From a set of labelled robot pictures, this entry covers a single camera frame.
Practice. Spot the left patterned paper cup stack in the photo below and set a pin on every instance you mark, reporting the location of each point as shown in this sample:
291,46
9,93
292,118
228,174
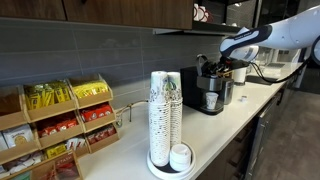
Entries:
159,118

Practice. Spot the patterned paper cup stack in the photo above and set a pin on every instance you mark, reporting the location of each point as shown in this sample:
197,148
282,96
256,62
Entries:
159,118
176,107

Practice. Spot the small white cream pack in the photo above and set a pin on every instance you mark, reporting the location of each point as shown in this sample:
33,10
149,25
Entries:
244,98

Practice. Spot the yellow packets left bin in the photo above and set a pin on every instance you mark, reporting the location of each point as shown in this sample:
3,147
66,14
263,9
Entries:
46,94

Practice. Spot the yellow packets bin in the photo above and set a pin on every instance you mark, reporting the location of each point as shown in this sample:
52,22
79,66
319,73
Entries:
46,94
90,88

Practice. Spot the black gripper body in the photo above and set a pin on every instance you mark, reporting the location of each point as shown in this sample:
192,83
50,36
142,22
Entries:
226,64

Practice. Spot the right patterned paper cup stack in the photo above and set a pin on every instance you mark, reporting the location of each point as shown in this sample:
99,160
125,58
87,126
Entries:
176,107

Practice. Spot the white cup lid stack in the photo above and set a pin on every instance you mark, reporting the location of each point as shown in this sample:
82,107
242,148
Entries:
180,157

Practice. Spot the wooden snack organizer shelf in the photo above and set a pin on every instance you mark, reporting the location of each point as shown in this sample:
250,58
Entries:
46,143

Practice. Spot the red packets upper bin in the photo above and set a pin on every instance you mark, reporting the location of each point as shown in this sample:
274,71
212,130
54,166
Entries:
95,112

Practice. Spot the yellow packets right bin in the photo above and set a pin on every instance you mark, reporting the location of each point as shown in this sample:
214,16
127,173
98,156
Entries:
90,88

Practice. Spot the black coffee maker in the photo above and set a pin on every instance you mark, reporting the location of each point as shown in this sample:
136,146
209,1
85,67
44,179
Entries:
199,81

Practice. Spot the lower cabinet with handles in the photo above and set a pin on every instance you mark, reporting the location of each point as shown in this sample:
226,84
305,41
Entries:
232,163

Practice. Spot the paper cup in coffee maker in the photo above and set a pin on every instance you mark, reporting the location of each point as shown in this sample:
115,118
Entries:
211,99

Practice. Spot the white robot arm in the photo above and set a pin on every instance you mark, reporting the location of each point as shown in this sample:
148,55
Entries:
297,32

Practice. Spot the white round cup tray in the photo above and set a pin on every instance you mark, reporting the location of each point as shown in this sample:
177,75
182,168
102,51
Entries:
167,172

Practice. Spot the dark wood upper cabinet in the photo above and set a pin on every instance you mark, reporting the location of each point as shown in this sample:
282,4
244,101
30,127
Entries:
170,14

